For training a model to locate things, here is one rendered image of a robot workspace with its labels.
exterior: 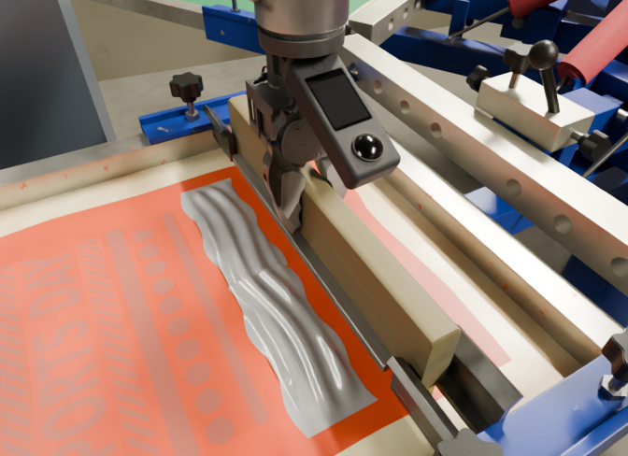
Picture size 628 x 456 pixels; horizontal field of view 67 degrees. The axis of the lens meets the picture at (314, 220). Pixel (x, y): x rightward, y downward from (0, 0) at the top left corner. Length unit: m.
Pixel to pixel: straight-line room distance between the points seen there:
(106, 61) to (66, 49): 2.41
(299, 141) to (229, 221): 0.20
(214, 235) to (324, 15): 0.30
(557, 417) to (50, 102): 0.80
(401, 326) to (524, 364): 0.15
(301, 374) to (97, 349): 0.20
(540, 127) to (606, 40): 0.23
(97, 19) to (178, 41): 0.46
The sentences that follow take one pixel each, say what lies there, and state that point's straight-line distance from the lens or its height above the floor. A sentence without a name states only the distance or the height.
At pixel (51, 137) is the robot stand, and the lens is 0.91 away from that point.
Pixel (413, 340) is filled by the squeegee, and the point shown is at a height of 1.04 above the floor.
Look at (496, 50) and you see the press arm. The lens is 1.15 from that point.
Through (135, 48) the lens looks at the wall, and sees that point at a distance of 3.22.
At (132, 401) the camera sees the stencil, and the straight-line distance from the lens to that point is 0.47.
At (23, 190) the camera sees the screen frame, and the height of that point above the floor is 0.98.
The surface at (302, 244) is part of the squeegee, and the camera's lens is 0.50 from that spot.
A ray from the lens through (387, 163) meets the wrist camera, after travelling 0.37.
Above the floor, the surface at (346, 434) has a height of 0.95.
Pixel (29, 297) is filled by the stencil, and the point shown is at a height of 0.95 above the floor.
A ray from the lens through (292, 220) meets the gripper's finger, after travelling 0.48.
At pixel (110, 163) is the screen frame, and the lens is 0.69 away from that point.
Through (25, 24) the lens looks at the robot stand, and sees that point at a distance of 0.84.
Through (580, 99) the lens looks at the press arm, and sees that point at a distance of 0.74.
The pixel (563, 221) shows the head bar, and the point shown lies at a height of 1.01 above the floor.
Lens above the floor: 1.35
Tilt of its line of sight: 43 degrees down
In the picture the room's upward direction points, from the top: straight up
